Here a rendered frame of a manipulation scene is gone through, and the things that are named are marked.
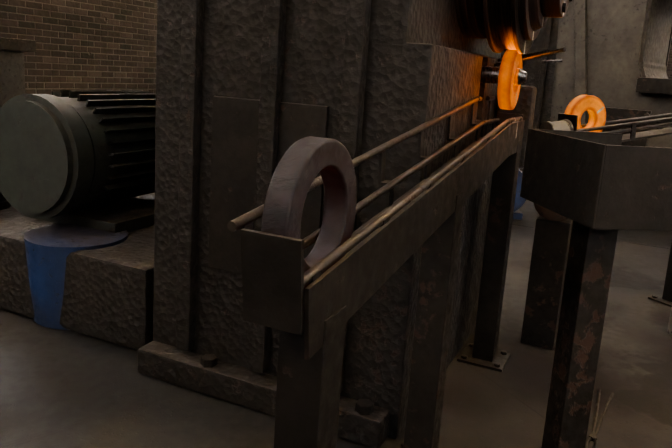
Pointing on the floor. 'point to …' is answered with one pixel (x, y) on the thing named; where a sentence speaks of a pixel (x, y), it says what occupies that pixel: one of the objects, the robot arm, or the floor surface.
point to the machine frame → (195, 249)
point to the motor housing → (546, 278)
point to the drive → (83, 204)
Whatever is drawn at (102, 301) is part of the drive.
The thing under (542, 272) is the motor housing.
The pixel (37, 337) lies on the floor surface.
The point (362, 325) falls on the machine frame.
